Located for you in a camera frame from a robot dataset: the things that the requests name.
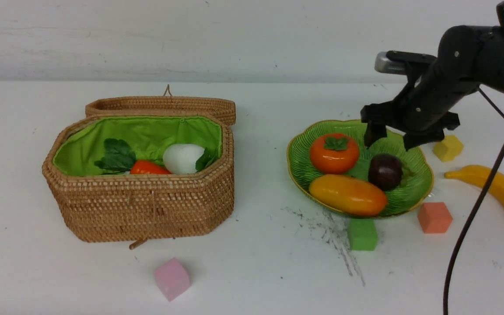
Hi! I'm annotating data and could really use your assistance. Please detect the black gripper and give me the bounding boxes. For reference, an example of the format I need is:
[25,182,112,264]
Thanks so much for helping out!
[361,66,479,151]

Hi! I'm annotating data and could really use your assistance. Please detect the dark purple mangosteen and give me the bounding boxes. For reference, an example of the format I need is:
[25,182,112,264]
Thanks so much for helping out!
[367,154,403,191]

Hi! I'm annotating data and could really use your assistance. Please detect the orange persimmon green leaf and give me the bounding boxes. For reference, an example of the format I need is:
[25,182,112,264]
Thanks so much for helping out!
[309,133,360,174]

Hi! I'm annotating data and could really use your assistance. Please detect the yellow orange mango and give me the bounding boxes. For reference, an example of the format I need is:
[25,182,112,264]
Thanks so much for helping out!
[308,174,388,217]

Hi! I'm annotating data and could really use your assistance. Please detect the white radish green leaves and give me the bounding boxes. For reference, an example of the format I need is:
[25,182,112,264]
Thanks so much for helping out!
[162,143,216,174]

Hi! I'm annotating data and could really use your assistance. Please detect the orange carrot green leaves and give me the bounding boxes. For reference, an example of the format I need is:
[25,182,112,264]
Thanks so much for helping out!
[94,138,170,174]

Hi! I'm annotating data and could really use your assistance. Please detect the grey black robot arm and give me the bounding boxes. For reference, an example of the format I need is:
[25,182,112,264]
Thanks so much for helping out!
[360,1,504,150]

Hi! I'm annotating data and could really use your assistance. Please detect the green glass leaf plate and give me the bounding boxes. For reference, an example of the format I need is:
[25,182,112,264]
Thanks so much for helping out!
[287,119,434,218]

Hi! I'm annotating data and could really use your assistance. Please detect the yellow foam cube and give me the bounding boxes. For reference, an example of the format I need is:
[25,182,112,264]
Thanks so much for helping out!
[433,134,464,163]

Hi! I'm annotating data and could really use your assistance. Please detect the orange foam cube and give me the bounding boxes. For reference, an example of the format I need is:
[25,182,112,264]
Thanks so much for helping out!
[417,202,453,235]

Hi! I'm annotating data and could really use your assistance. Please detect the green foam cube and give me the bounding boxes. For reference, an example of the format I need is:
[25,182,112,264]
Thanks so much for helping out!
[347,218,378,251]

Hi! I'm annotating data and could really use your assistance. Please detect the woven wicker basket green lining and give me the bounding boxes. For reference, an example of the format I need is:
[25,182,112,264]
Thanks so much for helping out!
[42,90,237,249]

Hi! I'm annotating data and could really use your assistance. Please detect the pink foam cube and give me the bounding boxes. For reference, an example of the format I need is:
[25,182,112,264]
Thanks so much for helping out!
[154,258,191,302]

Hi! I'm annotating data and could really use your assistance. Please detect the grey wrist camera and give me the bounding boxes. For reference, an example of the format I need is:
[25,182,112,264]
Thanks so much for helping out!
[374,50,436,83]

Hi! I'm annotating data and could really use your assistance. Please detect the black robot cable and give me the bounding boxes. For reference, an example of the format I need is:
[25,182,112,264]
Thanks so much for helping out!
[442,87,504,315]

